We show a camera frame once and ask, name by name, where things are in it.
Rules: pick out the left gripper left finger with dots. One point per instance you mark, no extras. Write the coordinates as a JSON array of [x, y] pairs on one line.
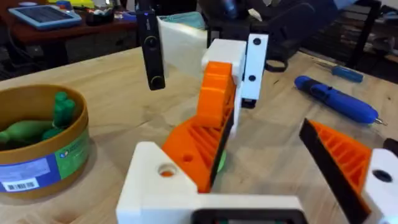
[[146, 193]]

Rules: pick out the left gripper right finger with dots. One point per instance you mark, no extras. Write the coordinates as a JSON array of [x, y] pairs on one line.
[[345, 161]]

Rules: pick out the right gripper's white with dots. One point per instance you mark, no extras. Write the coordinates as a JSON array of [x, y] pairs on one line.
[[182, 46]]

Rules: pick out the orange ribbed wedge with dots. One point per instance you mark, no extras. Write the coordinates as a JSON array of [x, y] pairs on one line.
[[192, 149]]

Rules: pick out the blue electric screwdriver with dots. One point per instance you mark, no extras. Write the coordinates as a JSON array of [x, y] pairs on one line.
[[337, 101]]

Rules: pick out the teal cloth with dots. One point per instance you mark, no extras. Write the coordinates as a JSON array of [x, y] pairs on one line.
[[186, 19]]

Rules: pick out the green disc with holes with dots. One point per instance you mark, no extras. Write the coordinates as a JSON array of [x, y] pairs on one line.
[[222, 162]]

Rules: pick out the brown tub with green toys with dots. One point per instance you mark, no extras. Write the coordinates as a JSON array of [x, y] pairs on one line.
[[37, 146]]

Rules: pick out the black shelf rack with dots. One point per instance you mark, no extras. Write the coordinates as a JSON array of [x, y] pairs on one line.
[[357, 34]]

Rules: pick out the brown wooden desk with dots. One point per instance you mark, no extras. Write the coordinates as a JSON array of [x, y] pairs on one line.
[[71, 34]]

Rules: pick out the tablet with blue case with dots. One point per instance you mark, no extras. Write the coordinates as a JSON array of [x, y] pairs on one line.
[[45, 15]]

